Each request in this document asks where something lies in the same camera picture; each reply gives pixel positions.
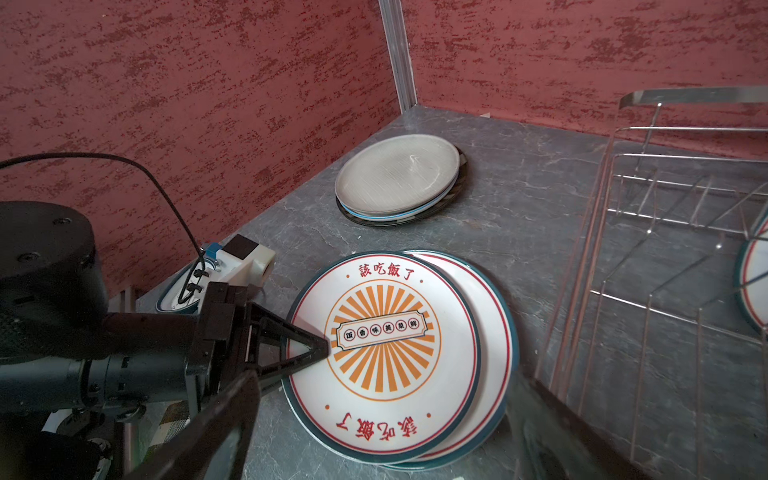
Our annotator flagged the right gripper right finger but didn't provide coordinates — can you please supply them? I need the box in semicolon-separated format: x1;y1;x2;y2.
512;374;649;479

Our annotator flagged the orange striped plate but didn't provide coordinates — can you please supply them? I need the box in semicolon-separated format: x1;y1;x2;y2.
733;212;767;332
283;251;482;465

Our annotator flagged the orange striped front plate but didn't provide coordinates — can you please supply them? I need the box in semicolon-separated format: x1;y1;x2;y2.
283;251;482;465

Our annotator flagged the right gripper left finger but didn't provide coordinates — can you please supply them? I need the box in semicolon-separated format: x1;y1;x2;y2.
126;371;260;479

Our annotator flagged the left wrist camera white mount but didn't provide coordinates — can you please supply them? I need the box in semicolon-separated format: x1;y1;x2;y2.
205;234;276;288

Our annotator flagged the plaid glasses case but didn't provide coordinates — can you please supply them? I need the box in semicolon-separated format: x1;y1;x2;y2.
140;401;190;460

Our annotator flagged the green alarm clock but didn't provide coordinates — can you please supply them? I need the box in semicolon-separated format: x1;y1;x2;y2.
155;260;213;314

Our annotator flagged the wire dish rack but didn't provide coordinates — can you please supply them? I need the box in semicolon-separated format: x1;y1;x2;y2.
535;86;767;479

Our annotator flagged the plain cream white plate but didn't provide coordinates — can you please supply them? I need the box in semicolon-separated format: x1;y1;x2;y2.
335;134;461;217

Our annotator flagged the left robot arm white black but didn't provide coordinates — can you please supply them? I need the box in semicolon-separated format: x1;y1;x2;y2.
1;201;329;479

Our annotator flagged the dark striped rim plate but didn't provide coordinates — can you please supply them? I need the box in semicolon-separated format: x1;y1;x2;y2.
335;151;469;228

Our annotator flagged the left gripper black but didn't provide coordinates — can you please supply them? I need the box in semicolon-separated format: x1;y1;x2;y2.
185;282;329;414

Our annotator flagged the left corner aluminium post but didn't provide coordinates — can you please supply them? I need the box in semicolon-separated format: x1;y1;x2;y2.
378;0;418;113

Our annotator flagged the red patterned plate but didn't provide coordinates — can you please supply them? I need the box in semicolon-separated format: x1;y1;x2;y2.
388;249;520;472

